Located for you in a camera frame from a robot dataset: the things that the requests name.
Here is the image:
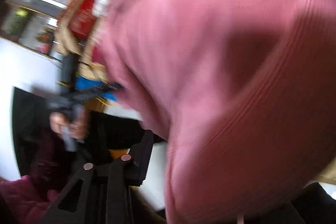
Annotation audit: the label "pink corduroy jacket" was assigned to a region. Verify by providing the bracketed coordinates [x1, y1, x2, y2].
[100, 0, 336, 224]

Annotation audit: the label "beige coat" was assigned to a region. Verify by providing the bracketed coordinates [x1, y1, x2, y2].
[54, 0, 107, 80]

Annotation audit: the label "person's left hand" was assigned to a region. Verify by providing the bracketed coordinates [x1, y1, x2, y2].
[50, 109, 88, 144]

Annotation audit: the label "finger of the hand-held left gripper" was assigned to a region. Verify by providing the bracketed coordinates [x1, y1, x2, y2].
[79, 82, 124, 101]

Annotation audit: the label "magenta cloth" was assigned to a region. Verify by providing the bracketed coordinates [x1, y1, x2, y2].
[0, 174, 61, 224]

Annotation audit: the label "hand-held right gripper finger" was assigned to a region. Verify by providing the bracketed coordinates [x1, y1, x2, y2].
[39, 130, 154, 224]

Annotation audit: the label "wooden display cabinet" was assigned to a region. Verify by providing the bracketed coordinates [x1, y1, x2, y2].
[0, 1, 63, 56]

